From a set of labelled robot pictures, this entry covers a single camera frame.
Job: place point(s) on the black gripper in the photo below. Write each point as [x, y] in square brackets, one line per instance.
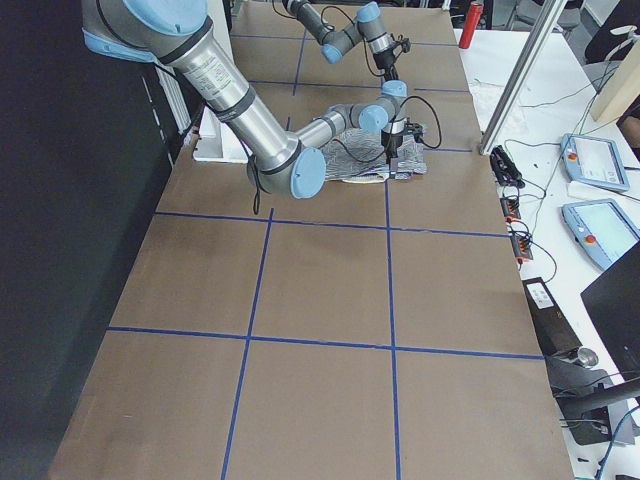
[390, 145]
[384, 60]

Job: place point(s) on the blue white striped polo shirt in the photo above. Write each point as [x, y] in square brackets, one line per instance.
[356, 155]

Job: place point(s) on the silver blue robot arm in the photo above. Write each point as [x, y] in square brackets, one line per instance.
[180, 35]
[345, 25]

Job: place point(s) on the red bottle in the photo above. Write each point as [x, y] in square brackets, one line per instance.
[472, 19]

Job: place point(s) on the black clamp tool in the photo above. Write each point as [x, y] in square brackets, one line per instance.
[504, 169]

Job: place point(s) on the upper orange black adapter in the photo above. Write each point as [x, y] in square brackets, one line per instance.
[510, 208]

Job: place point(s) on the orange black adapter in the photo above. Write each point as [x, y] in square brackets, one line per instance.
[521, 244]
[510, 208]

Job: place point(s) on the lower orange black adapter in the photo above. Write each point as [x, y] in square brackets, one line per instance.
[521, 244]

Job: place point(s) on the brown table cover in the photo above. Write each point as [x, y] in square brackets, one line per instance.
[372, 332]

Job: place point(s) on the upper teach pendant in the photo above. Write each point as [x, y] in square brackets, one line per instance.
[594, 161]

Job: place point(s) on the teach pendant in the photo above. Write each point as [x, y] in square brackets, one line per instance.
[594, 161]
[602, 229]

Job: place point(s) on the lower teach pendant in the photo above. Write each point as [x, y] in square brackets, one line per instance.
[602, 229]

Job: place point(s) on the black box with label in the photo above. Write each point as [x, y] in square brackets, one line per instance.
[553, 331]

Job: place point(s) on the black monitor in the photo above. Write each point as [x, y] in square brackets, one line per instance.
[612, 303]

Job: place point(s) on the black monitor stand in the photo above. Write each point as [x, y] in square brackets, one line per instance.
[592, 405]

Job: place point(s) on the aluminium frame post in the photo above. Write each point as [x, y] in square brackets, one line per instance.
[542, 28]

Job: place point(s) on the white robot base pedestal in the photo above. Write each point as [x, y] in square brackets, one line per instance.
[216, 142]

